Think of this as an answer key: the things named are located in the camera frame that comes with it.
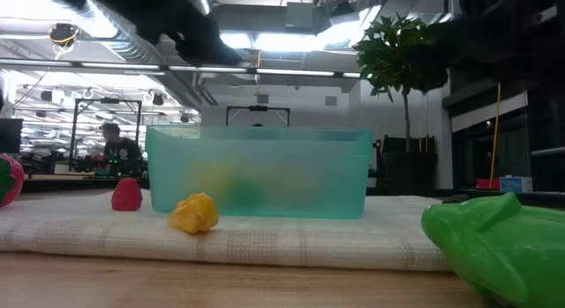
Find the small red raspberry toy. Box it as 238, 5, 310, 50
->
110, 177, 144, 212

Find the red box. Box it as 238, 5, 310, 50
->
475, 177, 502, 191

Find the black rig frame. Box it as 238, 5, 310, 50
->
69, 97, 144, 172
225, 105, 292, 126

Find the black monitor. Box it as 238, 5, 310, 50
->
0, 117, 24, 154

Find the grey ceiling box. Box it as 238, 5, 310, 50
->
285, 1, 316, 29

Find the teal translucent plastic container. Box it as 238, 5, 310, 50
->
145, 125, 374, 220

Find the long ceiling light bar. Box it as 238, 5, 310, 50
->
0, 58, 362, 79

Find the green cucumber toy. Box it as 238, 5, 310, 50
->
421, 192, 565, 308

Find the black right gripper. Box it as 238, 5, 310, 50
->
426, 0, 565, 91

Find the yellow hanging cable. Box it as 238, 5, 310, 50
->
488, 81, 502, 190

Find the red strawberry toy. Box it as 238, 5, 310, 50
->
0, 154, 26, 208

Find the person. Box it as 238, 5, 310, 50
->
97, 122, 145, 177

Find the white checked cloth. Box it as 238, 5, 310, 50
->
0, 189, 452, 273

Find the yellow banana toy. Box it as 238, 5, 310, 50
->
166, 192, 221, 235

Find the blue and white box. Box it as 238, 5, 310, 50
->
499, 175, 534, 194

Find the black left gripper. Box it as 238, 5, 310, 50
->
55, 0, 243, 65

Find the round ceiling device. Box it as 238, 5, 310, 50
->
48, 23, 80, 47

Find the potted green plant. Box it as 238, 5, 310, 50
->
352, 14, 459, 197

